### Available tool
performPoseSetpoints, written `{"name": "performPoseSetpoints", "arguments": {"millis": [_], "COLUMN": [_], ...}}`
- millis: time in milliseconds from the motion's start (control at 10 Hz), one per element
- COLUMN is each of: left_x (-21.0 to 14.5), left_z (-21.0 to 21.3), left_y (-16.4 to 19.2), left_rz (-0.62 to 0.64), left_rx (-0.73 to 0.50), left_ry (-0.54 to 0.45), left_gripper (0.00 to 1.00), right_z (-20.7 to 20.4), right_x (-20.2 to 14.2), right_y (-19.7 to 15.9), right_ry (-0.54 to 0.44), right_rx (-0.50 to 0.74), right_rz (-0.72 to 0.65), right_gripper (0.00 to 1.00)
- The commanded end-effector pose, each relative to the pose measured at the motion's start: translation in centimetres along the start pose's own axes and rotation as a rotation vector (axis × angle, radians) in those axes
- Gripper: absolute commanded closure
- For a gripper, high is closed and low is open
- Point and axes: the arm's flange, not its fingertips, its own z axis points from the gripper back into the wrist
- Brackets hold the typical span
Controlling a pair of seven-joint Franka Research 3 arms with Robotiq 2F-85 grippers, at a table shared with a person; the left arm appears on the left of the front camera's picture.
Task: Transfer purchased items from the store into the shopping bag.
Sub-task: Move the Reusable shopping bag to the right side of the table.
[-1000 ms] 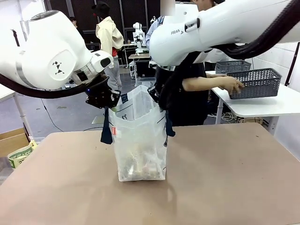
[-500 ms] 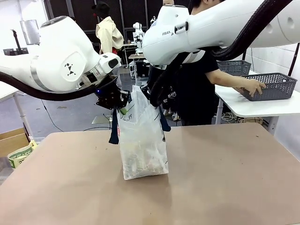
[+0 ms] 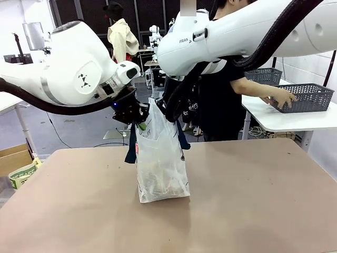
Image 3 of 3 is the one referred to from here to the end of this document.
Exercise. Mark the small grey plastic basket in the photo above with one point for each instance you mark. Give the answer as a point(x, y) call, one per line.
point(263, 76)

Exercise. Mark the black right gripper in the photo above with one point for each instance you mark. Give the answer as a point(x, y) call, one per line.
point(162, 103)

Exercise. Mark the grey floor plate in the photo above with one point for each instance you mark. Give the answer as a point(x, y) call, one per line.
point(116, 135)

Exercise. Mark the white table with slanted leg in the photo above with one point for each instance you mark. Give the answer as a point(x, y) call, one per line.
point(8, 101)

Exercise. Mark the mannequin in beige coat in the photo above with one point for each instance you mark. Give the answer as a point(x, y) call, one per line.
point(122, 37)

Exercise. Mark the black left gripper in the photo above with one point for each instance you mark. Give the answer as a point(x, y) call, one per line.
point(126, 109)

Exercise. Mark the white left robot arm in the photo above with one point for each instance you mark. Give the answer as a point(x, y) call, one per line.
point(71, 52)

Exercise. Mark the person's left hand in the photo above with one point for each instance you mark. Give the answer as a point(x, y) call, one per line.
point(283, 97)

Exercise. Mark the black slanted pole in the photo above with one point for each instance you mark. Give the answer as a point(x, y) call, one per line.
point(329, 68)

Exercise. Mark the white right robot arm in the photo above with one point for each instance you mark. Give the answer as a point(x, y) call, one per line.
point(237, 31)

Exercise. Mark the wooden crate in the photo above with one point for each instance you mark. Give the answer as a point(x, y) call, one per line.
point(285, 135)

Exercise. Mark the person in black shirt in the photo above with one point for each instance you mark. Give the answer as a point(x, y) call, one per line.
point(218, 105)

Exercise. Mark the white side table with baskets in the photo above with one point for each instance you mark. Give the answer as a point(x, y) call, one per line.
point(289, 121)

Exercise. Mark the small white background robot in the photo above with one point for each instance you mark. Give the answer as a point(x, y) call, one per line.
point(156, 35)

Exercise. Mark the brown cardboard box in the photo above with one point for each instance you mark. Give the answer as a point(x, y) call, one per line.
point(13, 160)

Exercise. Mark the green and white paper bag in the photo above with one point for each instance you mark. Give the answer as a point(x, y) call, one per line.
point(22, 176)

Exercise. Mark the large grey plastic basket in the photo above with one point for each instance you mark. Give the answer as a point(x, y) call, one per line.
point(313, 97)

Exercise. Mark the silver panel on stand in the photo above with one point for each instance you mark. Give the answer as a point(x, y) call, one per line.
point(33, 35)

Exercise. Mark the person's left forearm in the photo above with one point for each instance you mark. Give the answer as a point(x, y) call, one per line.
point(250, 88)

